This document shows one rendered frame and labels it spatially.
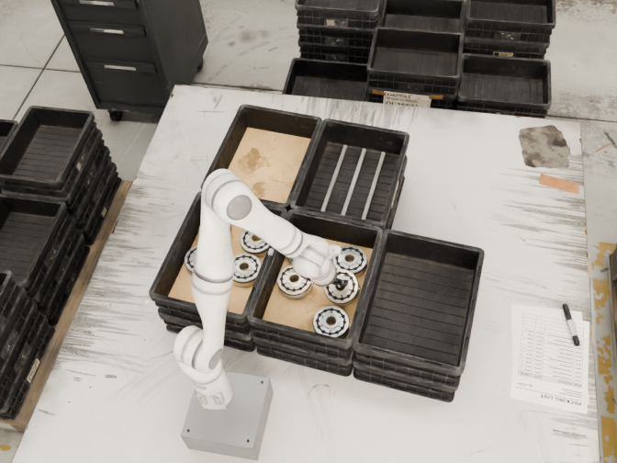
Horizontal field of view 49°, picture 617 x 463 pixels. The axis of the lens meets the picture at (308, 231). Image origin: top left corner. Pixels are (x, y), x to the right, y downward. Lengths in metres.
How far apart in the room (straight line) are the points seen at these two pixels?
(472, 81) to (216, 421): 2.06
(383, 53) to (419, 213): 1.11
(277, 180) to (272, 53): 1.85
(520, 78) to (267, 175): 1.50
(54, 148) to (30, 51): 1.48
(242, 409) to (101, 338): 0.56
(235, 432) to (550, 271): 1.11
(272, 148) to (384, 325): 0.78
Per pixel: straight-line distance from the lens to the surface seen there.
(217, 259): 1.49
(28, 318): 2.76
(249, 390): 1.92
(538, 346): 2.14
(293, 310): 1.98
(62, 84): 4.17
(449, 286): 2.04
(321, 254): 1.63
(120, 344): 2.19
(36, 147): 3.13
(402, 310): 1.99
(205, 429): 1.90
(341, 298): 1.96
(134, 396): 2.10
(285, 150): 2.36
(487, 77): 3.33
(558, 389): 2.10
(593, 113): 3.84
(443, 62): 3.22
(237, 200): 1.39
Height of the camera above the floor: 2.57
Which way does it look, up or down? 54 degrees down
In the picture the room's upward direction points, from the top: 5 degrees counter-clockwise
